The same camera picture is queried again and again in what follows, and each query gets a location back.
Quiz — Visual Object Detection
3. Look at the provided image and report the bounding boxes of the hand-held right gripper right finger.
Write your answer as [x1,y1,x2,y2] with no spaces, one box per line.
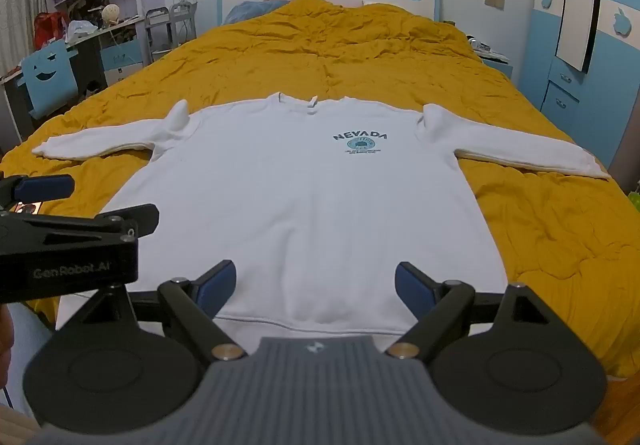
[385,262,558,360]

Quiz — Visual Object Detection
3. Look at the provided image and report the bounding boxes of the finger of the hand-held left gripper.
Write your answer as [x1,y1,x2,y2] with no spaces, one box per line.
[20,204,160,240]
[0,174,76,214]

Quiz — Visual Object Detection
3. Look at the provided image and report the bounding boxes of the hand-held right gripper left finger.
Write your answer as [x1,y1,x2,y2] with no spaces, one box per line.
[80,259,247,360]

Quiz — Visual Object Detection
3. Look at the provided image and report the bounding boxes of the white printed sweatshirt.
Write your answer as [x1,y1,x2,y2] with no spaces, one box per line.
[32,92,611,338]

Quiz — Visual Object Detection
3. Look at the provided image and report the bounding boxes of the blue smiley chair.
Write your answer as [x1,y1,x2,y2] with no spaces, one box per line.
[17,42,81,119]

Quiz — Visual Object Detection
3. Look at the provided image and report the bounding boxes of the dark desk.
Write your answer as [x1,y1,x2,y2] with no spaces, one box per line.
[0,15,152,142]

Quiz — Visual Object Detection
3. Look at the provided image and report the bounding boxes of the red bag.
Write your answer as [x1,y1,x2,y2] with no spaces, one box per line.
[34,11,71,49]

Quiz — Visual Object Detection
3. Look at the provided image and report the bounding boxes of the white plastic bag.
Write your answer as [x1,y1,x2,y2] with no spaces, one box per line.
[65,20,99,44]

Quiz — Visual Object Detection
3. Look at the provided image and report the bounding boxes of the grey trolley rack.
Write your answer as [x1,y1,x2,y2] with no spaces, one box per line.
[145,2,199,64]

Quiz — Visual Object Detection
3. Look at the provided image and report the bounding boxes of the blue nightstand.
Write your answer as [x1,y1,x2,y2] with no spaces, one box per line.
[469,38,516,82]

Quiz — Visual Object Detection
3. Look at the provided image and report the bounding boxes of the yellow quilted blanket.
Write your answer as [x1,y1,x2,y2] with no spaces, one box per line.
[0,0,640,378]

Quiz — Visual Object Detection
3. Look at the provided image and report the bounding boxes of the blue pillow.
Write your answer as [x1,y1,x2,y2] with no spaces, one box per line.
[222,0,296,26]

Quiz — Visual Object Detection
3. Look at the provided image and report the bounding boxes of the blue and white wardrobe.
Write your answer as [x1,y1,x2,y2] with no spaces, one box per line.
[515,0,640,186]

